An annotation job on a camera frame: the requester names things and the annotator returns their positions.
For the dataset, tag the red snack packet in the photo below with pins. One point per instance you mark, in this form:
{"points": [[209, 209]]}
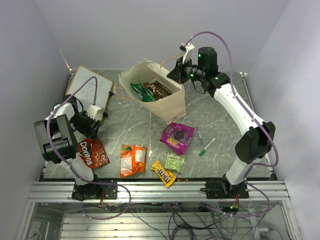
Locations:
{"points": [[93, 153]]}

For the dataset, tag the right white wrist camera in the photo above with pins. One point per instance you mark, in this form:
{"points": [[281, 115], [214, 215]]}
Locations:
{"points": [[187, 50]]}

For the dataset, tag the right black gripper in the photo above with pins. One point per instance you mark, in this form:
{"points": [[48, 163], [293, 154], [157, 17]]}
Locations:
{"points": [[177, 73]]}

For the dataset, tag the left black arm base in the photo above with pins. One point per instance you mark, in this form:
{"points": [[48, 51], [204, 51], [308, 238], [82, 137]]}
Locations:
{"points": [[108, 190]]}

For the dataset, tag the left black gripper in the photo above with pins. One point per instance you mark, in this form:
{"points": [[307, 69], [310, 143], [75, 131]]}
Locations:
{"points": [[90, 132]]}

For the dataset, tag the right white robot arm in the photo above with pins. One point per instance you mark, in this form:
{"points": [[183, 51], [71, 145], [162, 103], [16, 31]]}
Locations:
{"points": [[257, 134]]}

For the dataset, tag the orange snack bag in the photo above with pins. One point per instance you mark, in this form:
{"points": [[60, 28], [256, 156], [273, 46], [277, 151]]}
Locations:
{"points": [[132, 159]]}

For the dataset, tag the green Chuba cassava chips bag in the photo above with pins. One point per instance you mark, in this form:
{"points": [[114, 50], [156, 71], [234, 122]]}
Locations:
{"points": [[147, 91]]}

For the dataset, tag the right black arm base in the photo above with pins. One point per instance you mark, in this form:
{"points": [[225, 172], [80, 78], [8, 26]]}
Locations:
{"points": [[220, 188]]}

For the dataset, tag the dark green crisps bag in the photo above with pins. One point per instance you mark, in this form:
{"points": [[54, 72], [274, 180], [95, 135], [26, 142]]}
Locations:
{"points": [[137, 89]]}

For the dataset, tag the white marker pen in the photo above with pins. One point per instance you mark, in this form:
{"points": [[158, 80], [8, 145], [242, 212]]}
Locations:
{"points": [[207, 146]]}

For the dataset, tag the yellow M&M's bag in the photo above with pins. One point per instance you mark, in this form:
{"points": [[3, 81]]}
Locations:
{"points": [[166, 176]]}

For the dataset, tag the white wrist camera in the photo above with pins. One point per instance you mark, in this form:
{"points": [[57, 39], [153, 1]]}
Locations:
{"points": [[187, 50], [95, 112]]}

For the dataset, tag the yellow framed whiteboard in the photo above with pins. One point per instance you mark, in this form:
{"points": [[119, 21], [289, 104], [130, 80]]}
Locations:
{"points": [[87, 93]]}

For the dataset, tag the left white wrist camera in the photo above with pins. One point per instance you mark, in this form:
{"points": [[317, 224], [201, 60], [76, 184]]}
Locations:
{"points": [[95, 112]]}

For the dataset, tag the brown snack bag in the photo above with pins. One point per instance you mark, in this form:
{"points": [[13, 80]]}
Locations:
{"points": [[157, 90]]}

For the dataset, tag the aluminium rail frame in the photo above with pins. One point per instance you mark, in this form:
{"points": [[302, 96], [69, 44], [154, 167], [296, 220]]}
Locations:
{"points": [[144, 208]]}

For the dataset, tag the grey ballpoint pen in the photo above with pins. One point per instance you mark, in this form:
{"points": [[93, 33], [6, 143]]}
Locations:
{"points": [[200, 136]]}

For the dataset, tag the light green snack packet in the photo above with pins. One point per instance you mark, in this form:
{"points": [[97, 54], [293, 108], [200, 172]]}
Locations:
{"points": [[174, 162]]}

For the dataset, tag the beige paper bag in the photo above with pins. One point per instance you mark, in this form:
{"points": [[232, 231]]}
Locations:
{"points": [[170, 108]]}

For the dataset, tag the purple snack bag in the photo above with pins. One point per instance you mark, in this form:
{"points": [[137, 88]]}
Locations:
{"points": [[177, 137]]}

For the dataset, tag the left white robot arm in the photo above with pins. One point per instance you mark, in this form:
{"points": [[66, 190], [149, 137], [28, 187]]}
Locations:
{"points": [[57, 141]]}

